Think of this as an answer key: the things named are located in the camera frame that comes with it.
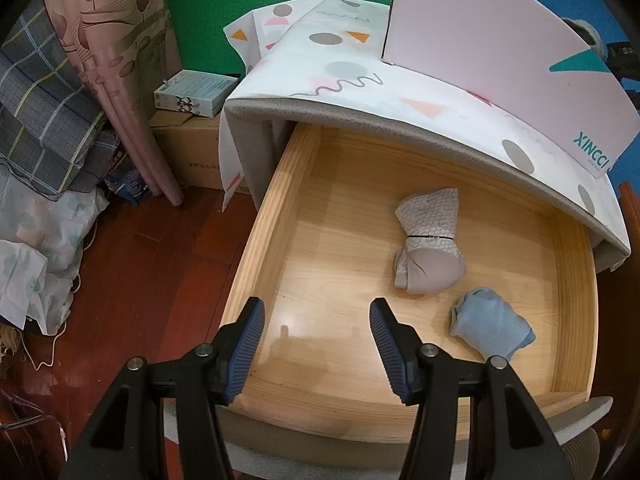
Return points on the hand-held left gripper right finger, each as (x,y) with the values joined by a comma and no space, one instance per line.
(392,355)

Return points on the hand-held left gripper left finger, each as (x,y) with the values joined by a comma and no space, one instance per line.
(245,355)

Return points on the grey honeycomb-print underwear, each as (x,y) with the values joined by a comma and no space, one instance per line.
(430,270)

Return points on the light blue underwear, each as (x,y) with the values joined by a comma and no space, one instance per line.
(490,325)

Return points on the wooden drawer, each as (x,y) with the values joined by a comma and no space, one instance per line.
(350,240)

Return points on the brown cardboard box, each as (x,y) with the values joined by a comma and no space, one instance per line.
(195,155)

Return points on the blue packet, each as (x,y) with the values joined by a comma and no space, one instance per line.
(127,185)

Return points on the white shape-print cabinet cover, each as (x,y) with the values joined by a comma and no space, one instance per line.
(350,95)

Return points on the small white teal box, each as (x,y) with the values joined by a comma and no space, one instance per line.
(197,90)

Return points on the orange wooden furniture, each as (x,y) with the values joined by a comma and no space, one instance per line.
(631,210)

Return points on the grey plaid bedding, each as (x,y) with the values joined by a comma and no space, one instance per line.
(45,105)

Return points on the pink leaf-print curtain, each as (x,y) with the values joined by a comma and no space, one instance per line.
(120,60)

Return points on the pink cardboard box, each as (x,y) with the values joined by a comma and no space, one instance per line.
(475,35)

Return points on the black stand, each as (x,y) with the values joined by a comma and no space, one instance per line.
(622,57)

